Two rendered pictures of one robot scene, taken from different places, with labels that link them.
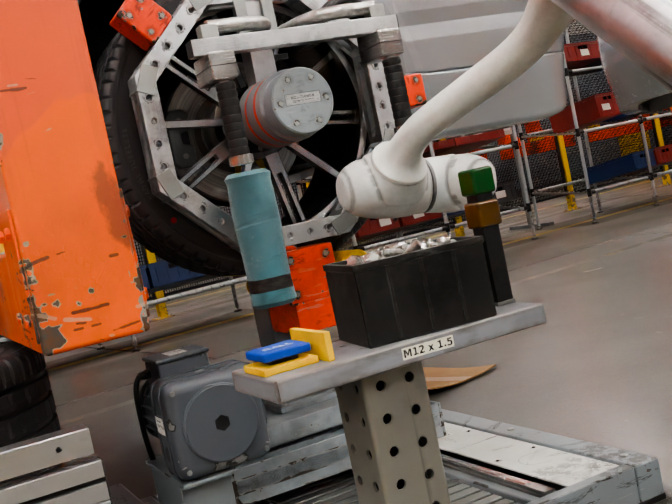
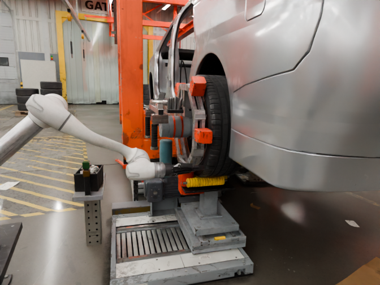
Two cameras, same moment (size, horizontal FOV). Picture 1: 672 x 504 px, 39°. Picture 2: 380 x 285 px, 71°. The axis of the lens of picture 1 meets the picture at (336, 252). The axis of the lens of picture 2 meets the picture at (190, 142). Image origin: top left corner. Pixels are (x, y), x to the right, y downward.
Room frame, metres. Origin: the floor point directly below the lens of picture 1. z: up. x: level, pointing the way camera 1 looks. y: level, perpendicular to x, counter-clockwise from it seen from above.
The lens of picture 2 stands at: (2.27, -1.60, 1.11)
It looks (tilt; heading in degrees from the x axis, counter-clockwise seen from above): 12 degrees down; 99
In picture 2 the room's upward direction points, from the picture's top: 2 degrees clockwise
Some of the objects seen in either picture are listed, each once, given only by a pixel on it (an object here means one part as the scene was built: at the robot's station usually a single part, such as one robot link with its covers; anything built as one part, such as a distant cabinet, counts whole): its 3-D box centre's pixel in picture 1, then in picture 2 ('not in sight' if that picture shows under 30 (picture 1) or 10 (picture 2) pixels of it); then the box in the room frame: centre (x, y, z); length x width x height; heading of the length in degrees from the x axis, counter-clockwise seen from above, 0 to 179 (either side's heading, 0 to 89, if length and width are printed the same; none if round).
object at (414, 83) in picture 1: (399, 93); (203, 135); (2.12, -0.21, 0.85); 0.09 x 0.08 x 0.07; 115
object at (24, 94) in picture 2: not in sight; (40, 98); (-4.13, 6.41, 0.55); 1.40 x 0.80 x 1.09; 30
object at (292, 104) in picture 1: (283, 109); (176, 126); (1.91, 0.04, 0.85); 0.21 x 0.14 x 0.14; 25
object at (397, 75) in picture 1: (398, 93); (154, 135); (1.84, -0.18, 0.83); 0.04 x 0.04 x 0.16
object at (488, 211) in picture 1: (482, 213); (86, 172); (1.44, -0.23, 0.59); 0.04 x 0.04 x 0.04; 25
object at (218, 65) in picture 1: (215, 68); (151, 112); (1.72, 0.14, 0.93); 0.09 x 0.05 x 0.05; 25
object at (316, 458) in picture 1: (309, 439); (207, 224); (2.13, 0.15, 0.13); 0.50 x 0.36 x 0.10; 115
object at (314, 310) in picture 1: (299, 288); (191, 180); (2.01, 0.09, 0.48); 0.16 x 0.12 x 0.17; 25
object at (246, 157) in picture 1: (233, 121); (147, 126); (1.70, 0.13, 0.83); 0.04 x 0.04 x 0.16
